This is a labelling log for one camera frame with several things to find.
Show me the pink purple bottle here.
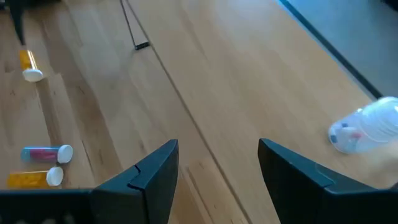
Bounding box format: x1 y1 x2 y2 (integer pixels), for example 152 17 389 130
20 144 75 165

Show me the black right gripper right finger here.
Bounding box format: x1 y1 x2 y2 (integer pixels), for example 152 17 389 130
257 138 398 224

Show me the wooden shelf with black legs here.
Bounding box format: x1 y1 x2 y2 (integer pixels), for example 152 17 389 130
119 0 152 51

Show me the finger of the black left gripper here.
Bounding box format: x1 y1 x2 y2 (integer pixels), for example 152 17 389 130
7 0 27 46

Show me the clear wide pill bottle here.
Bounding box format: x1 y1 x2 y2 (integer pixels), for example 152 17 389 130
327 95 398 156

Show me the orange pill bottle white cap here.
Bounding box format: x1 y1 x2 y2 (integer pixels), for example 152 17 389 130
6 166 65 189
17 49 45 83

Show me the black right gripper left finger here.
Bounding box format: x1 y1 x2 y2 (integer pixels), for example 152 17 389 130
0 139 180 224

